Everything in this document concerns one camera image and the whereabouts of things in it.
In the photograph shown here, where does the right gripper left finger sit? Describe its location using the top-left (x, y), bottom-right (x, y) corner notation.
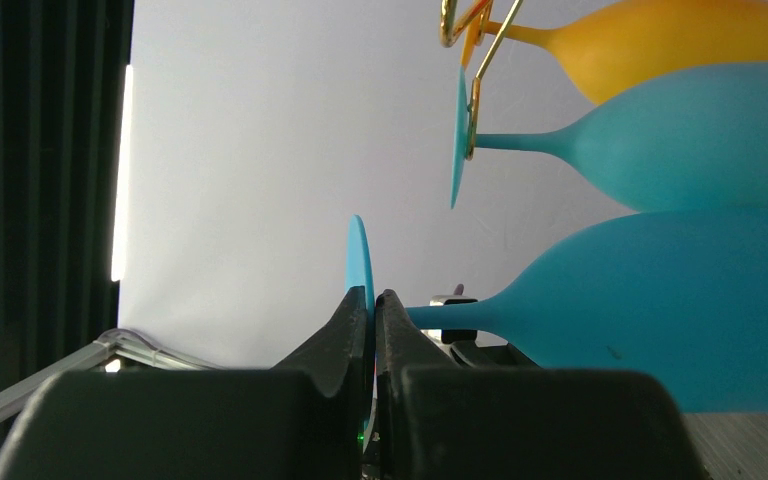
top-left (0, 287), bottom-right (368, 479)

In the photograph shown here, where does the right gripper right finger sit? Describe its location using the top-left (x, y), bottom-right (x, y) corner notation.
top-left (375, 290), bottom-right (707, 479)

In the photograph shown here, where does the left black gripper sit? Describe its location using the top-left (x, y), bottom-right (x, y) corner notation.
top-left (426, 329), bottom-right (537, 368)

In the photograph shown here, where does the blue wine glass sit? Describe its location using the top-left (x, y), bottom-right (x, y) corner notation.
top-left (344, 209), bottom-right (768, 439)
top-left (451, 62), bottom-right (768, 212)

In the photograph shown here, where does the yellow plastic wine glass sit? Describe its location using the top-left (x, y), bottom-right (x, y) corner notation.
top-left (440, 0), bottom-right (768, 104)

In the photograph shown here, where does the ceiling light strip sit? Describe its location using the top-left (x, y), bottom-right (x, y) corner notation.
top-left (110, 65), bottom-right (134, 282)

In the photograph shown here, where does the dark ceiling louvre panel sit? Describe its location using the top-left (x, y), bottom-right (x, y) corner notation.
top-left (0, 0), bottom-right (137, 412)

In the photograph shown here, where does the gold wire glass rack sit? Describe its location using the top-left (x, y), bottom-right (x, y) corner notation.
top-left (439, 0), bottom-right (526, 162)

